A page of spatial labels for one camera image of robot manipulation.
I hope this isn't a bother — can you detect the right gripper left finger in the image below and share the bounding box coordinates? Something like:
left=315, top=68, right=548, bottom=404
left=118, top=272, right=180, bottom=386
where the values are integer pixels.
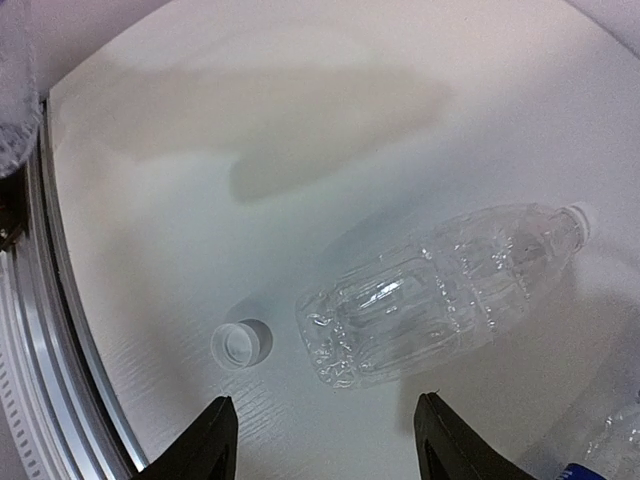
left=133, top=396, right=239, bottom=480

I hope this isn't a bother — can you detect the aluminium front rail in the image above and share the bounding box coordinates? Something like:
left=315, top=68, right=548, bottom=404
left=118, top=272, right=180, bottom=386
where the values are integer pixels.
left=1, top=99, right=148, bottom=479

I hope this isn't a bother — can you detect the Pepsi bottle blue label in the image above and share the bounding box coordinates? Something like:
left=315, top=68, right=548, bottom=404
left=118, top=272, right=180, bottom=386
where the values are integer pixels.
left=559, top=399, right=640, bottom=480

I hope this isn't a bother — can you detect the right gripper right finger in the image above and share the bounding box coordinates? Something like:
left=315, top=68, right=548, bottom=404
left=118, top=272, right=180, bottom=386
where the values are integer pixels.
left=414, top=392, right=520, bottom=480

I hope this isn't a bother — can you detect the clear ribbed plastic bottle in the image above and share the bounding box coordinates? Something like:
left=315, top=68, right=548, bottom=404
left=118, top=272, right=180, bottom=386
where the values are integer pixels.
left=296, top=203, right=594, bottom=389

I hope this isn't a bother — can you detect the clear white bottle cap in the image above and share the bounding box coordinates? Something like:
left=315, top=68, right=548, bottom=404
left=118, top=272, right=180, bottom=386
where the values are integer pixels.
left=210, top=319, right=273, bottom=371

